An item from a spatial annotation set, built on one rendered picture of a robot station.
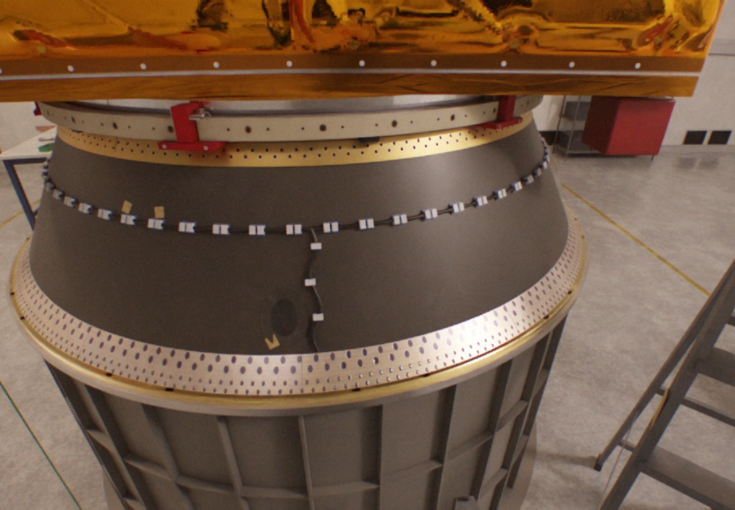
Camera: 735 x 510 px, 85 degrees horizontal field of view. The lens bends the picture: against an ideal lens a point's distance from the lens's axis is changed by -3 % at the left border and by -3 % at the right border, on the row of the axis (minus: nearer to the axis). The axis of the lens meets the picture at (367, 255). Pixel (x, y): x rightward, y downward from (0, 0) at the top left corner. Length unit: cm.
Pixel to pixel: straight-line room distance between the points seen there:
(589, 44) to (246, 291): 92
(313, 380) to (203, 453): 42
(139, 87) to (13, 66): 26
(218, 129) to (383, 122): 35
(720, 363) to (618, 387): 175
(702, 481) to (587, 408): 140
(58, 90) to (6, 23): 14
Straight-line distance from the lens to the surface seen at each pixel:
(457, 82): 101
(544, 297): 128
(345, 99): 95
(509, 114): 116
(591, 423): 268
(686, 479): 139
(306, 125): 91
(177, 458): 135
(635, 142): 127
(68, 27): 107
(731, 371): 124
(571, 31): 105
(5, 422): 310
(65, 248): 134
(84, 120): 118
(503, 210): 118
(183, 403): 104
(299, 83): 98
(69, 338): 129
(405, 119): 96
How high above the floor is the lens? 189
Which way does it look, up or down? 30 degrees down
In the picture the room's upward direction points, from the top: straight up
